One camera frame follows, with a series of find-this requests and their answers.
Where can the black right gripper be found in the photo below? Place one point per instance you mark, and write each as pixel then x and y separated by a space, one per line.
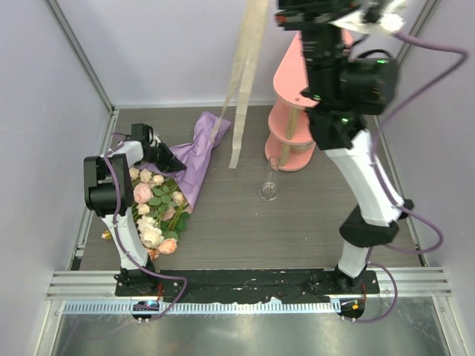
pixel 311 15

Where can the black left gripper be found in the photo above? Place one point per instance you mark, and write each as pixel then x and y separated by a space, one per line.
pixel 171 164

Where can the purple pink wrapping paper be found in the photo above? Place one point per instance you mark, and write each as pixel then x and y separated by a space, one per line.
pixel 195 156

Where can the rose bouquet flowers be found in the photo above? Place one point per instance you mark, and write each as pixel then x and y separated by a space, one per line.
pixel 160 211

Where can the cream ribbon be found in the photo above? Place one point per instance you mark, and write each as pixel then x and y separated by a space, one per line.
pixel 244 66

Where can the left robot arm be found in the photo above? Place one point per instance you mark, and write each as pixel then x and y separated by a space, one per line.
pixel 109 194

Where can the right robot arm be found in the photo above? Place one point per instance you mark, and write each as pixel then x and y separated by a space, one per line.
pixel 345 90

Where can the clear glass vase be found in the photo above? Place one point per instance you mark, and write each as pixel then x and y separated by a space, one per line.
pixel 269 188

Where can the fallen small rosebud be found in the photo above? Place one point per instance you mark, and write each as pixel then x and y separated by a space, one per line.
pixel 106 235

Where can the pink three-tier shelf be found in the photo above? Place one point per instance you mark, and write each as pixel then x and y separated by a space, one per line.
pixel 289 137

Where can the aluminium frame post left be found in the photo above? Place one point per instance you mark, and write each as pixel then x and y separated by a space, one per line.
pixel 78 51

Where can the aluminium frame post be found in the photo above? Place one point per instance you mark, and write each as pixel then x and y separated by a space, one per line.
pixel 78 51
pixel 408 37

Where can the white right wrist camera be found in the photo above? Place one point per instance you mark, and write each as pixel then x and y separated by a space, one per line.
pixel 377 18

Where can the aluminium frame post right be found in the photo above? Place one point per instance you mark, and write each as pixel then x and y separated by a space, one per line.
pixel 408 37

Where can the slotted cable duct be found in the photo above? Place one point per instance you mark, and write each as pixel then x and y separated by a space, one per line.
pixel 144 307

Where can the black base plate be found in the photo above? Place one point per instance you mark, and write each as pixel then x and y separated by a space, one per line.
pixel 250 286

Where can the aluminium front rail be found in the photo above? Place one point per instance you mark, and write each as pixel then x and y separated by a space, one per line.
pixel 407 282

